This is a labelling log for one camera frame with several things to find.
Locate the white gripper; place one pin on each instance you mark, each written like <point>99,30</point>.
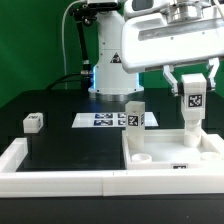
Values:
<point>149,42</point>

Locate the white square tabletop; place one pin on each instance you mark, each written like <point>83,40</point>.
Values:
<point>164,149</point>

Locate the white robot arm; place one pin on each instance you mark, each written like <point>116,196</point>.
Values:
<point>110,78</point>

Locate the white U-shaped fence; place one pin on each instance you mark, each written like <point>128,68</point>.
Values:
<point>102,183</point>

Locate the white marker sheet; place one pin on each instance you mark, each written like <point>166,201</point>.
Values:
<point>109,119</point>

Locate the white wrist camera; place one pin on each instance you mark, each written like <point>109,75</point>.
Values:
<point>135,8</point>

